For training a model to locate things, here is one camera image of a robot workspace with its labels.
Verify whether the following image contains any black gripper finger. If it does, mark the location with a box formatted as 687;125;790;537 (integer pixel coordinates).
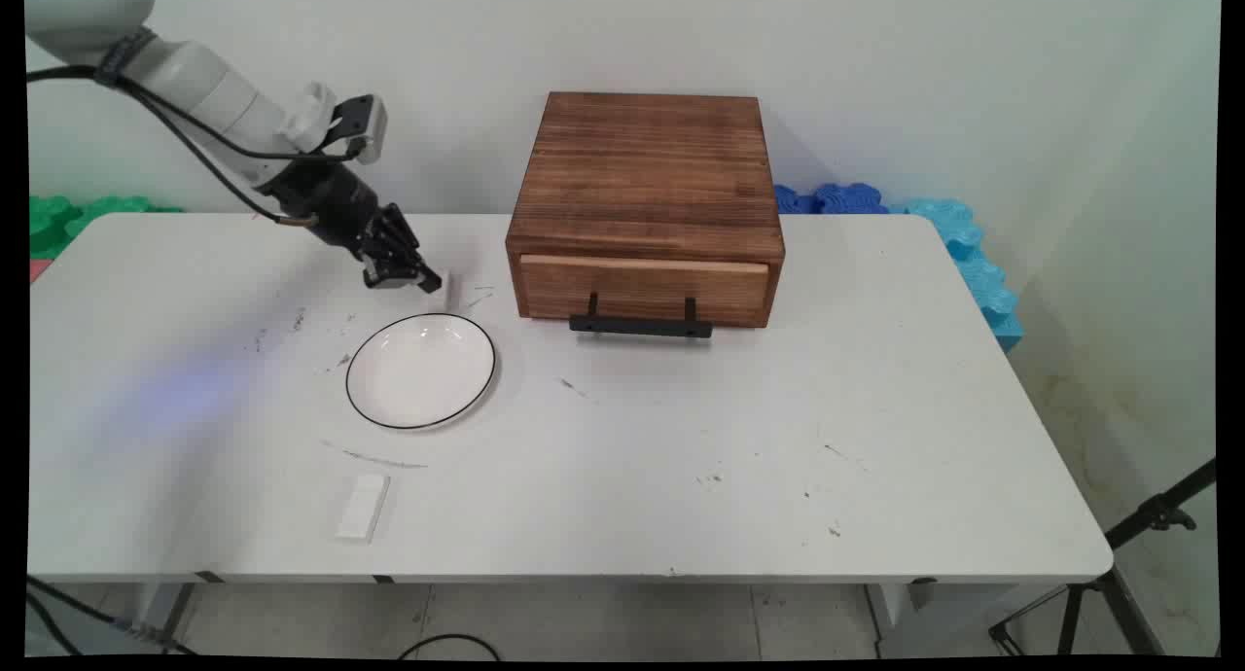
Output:
382;202;445;295
360;235;411;292

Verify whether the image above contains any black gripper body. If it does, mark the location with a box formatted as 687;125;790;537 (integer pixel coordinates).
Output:
258;158;385;256

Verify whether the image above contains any white plate with black rim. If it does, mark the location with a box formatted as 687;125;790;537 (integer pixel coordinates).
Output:
345;313;498;431

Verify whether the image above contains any white rectangular block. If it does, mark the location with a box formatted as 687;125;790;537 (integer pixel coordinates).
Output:
335;473;392;544

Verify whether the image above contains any brown wooden drawer cabinet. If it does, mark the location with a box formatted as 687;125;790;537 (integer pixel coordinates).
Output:
505;91;787;330

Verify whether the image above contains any green foam mat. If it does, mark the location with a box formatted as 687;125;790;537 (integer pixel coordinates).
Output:
29;195;186;262

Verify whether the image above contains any grey table leg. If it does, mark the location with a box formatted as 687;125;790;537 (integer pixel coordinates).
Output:
136;583;197;645

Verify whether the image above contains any light blue foam mat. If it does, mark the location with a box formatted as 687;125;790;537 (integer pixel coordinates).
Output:
887;197;1025;353

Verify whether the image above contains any white table leg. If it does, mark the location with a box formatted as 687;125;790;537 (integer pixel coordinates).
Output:
864;582;937;656

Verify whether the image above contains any black tripod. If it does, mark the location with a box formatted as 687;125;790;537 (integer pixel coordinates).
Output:
988;457;1218;658

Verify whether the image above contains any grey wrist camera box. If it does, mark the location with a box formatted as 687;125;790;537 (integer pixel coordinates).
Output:
329;94;388;164

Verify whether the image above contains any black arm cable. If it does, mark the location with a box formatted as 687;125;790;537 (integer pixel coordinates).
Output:
27;65;353;163
115;76;319;229

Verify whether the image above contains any grey cable strap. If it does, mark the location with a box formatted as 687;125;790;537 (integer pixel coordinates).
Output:
94;27;159;90

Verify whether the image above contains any black floor cable loop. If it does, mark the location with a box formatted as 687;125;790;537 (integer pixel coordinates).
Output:
393;633;504;661

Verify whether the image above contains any black floor cable bundle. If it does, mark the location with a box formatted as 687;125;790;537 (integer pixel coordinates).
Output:
27;575;200;658

